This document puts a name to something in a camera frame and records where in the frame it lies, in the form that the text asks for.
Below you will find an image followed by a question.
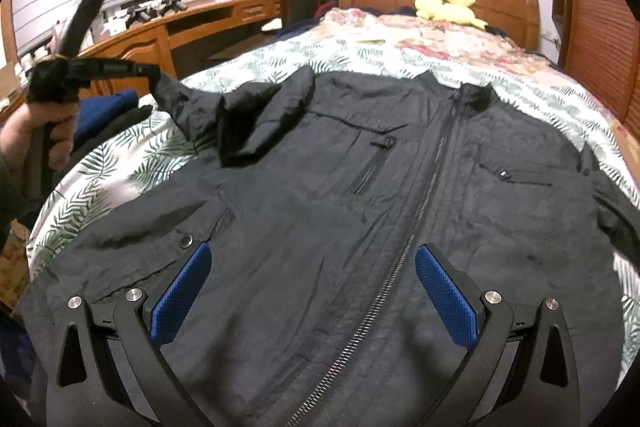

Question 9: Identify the black zip jacket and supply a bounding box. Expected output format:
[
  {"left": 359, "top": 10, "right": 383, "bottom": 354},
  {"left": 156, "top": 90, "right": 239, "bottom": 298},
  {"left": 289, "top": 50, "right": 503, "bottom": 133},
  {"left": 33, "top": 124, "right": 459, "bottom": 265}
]
[{"left": 20, "top": 67, "right": 639, "bottom": 426}]

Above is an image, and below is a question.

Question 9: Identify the left hand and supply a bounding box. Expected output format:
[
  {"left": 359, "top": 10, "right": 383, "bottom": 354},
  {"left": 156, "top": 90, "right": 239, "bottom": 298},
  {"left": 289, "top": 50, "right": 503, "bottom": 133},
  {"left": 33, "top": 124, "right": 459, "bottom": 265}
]
[{"left": 1, "top": 102, "right": 79, "bottom": 174}]

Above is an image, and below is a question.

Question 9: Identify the folded navy blue garment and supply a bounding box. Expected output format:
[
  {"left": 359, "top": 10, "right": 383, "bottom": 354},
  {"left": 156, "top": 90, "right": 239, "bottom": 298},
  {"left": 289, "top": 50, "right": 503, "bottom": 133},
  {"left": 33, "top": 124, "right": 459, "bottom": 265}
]
[{"left": 74, "top": 89, "right": 139, "bottom": 143}]

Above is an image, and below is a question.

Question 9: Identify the folded black garment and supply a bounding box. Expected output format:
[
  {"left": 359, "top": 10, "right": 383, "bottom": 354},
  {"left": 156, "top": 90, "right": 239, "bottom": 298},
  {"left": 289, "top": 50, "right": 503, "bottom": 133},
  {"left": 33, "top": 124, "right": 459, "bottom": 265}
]
[{"left": 53, "top": 105, "right": 152, "bottom": 185}]

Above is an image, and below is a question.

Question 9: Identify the long wooden desk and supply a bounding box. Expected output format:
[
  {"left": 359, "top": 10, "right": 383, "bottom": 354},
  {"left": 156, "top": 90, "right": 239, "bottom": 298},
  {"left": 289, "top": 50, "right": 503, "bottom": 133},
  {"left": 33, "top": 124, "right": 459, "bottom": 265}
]
[{"left": 0, "top": 0, "right": 281, "bottom": 128}]

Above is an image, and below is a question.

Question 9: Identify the green leaf pattern bedsheet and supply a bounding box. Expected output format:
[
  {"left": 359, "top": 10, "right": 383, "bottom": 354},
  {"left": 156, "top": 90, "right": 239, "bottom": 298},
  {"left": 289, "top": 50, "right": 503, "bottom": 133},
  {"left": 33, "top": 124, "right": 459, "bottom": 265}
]
[{"left": 27, "top": 26, "right": 640, "bottom": 373}]

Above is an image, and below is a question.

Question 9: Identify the floral quilt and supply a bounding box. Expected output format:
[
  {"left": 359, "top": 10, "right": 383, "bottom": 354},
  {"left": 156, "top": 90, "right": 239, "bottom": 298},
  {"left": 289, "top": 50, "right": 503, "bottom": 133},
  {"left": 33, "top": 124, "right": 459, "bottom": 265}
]
[{"left": 310, "top": 9, "right": 639, "bottom": 178}]

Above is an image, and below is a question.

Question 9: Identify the wooden louvered wardrobe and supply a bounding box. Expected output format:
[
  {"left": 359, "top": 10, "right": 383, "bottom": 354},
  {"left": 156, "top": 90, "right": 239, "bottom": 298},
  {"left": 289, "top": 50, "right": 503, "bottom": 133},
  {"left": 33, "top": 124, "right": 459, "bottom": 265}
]
[{"left": 560, "top": 0, "right": 639, "bottom": 135}]

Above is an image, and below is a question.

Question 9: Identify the yellow plush toy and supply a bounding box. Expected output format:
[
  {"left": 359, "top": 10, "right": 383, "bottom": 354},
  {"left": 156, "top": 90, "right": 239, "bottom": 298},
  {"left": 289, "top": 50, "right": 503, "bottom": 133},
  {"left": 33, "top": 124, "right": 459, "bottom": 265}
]
[{"left": 414, "top": 0, "right": 488, "bottom": 30}]

